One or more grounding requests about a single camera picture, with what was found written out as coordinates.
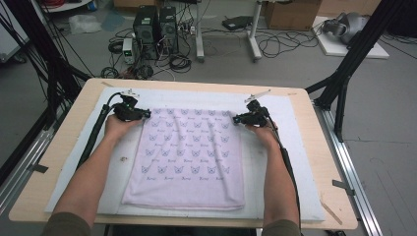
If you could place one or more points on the black tape strip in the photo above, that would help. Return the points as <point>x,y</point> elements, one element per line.
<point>38,168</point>

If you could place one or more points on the grey tape strip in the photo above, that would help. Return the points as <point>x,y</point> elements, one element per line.
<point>342,187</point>

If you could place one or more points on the white floor board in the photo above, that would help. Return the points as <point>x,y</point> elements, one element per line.
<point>337,49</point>

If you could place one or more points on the person's left hand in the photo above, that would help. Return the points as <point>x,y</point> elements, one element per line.
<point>116,129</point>

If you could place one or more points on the teal floor sheet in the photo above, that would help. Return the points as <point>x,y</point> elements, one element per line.
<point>113,20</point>

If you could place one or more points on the white round table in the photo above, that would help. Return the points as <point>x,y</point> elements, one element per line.
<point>72,6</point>

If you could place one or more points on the large brown cardboard box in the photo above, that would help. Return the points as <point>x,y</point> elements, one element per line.
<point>347,7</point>

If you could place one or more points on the black computer tower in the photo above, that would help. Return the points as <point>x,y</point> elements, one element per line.
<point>146,32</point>
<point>168,29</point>

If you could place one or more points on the white power supply unit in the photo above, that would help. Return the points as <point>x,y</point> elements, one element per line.
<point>128,50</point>

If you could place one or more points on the pale pink towel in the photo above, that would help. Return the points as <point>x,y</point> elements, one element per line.
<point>187,164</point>

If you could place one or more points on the white foam mat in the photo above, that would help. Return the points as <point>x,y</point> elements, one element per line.
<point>196,100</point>

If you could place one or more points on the person's olive left sleeve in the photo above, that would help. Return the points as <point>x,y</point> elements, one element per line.
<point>67,226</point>

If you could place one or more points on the person's olive sleeve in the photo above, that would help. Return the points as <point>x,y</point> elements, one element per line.
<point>282,228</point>
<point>67,226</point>

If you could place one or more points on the aluminium rail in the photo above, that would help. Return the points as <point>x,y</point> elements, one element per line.
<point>26,160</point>
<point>362,213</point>

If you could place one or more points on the person's olive right sleeve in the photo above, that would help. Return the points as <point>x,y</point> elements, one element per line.
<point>282,228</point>

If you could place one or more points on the white table leg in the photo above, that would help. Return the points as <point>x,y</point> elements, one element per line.
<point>259,232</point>

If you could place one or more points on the black metal stand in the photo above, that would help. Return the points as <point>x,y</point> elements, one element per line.
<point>360,46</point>
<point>32,32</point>

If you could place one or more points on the black flat device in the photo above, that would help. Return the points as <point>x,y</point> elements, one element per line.
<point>236,23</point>

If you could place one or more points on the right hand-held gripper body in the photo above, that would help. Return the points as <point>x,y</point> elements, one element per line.
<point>259,116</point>

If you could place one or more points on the person's dark lap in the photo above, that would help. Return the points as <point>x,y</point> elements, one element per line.
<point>180,232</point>

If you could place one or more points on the brown tape piece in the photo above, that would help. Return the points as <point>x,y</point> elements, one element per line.
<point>107,84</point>

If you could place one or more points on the white desk leg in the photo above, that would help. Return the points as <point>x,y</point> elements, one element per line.
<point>199,39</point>
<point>254,39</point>

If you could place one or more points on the person's right hand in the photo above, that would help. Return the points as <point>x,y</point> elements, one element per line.
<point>268,136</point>

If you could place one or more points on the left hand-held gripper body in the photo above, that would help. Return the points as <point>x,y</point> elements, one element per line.
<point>128,111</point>

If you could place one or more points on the clear plastic bag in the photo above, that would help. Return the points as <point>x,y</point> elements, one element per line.
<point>83,23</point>

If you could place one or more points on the grey headset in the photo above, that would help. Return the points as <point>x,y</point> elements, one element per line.
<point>350,26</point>

